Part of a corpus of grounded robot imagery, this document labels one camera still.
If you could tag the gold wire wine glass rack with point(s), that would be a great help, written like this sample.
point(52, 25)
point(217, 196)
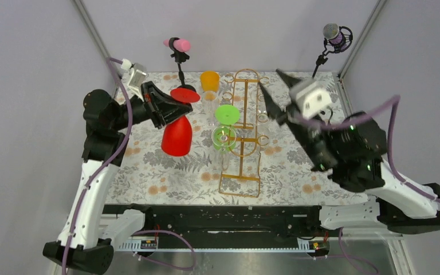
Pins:
point(242, 178)

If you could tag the tripod stand with purple microphone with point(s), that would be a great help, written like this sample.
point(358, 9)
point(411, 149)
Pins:
point(337, 39)

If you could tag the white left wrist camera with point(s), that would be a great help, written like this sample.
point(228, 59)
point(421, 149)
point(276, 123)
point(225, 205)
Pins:
point(136, 74)

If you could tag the clear wine glass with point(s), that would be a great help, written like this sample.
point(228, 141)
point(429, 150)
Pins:
point(258, 101)
point(224, 140)
point(210, 102)
point(265, 135)

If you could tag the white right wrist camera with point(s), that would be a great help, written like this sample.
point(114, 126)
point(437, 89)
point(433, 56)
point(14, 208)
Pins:
point(310, 98)

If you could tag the green plastic wine glass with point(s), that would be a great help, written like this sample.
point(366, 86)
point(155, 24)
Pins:
point(227, 115)

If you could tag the red plastic wine glass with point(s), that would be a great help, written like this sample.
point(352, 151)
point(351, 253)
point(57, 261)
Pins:
point(178, 136)

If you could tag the black stand with pink microphone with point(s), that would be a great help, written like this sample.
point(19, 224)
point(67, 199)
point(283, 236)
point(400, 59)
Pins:
point(180, 47)

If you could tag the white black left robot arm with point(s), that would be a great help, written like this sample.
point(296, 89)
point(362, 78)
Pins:
point(81, 245)

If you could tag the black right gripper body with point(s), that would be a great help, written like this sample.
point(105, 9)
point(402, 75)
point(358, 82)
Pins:
point(294, 118)

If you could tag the floral patterned tablecloth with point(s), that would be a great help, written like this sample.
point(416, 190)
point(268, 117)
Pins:
point(149, 176)

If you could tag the yellow plastic wine glass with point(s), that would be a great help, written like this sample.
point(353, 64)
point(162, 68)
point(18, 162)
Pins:
point(210, 81)

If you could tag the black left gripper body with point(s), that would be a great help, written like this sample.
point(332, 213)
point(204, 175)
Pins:
point(147, 102)

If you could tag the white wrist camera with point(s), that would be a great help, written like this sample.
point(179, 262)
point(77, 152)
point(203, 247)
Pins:
point(310, 98)
point(136, 74)

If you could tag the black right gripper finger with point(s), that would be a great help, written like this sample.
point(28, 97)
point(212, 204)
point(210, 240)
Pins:
point(274, 111)
point(295, 86)

